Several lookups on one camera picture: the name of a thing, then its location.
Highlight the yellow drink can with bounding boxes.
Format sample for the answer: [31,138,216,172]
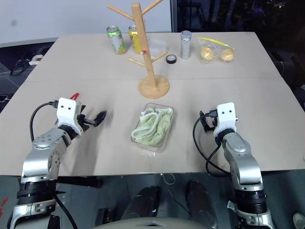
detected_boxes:
[128,25,144,54]

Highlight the white thin cord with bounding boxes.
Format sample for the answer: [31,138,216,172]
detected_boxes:
[161,173,176,185]

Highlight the clear zip plastic bag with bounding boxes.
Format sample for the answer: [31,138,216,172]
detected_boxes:
[196,36,237,64]

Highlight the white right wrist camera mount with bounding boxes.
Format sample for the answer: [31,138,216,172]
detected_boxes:
[213,102,239,138]

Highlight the yellow bread bun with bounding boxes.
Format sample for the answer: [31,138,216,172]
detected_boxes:
[200,46,214,61]
[219,48,234,62]

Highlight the grey robot torso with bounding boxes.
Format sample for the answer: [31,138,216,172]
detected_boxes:
[91,216,193,229]

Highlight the wooden tree hanger stand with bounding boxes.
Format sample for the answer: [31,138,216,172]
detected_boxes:
[107,0,171,99]

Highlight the white power strip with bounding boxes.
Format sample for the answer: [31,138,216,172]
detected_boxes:
[29,54,45,66]

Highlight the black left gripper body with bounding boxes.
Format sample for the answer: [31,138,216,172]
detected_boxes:
[76,114,96,131]

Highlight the clear plastic tray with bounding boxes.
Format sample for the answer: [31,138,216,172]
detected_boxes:
[130,102,175,154]

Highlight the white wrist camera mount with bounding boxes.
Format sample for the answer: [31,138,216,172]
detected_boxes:
[213,102,239,138]
[56,97,84,136]

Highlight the silver metal canister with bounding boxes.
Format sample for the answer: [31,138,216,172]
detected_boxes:
[179,30,193,60]

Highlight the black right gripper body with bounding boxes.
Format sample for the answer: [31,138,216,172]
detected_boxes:
[205,116,218,132]

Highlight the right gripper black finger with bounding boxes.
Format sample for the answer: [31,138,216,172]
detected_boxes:
[199,110,210,133]

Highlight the green drink can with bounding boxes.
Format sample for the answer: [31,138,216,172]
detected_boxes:
[106,25,128,55]

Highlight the green fluffy cloth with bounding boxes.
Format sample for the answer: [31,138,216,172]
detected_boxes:
[131,105,173,147]

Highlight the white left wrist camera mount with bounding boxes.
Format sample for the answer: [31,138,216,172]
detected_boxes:
[56,97,84,136]

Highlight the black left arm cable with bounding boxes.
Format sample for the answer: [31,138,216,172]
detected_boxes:
[29,101,59,142]

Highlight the black floor cables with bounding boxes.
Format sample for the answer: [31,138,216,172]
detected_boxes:
[9,59,32,77]

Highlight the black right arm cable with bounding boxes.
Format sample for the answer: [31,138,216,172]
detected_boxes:
[193,110,232,177]

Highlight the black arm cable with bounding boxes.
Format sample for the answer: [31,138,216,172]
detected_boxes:
[29,101,59,142]
[193,110,232,177]

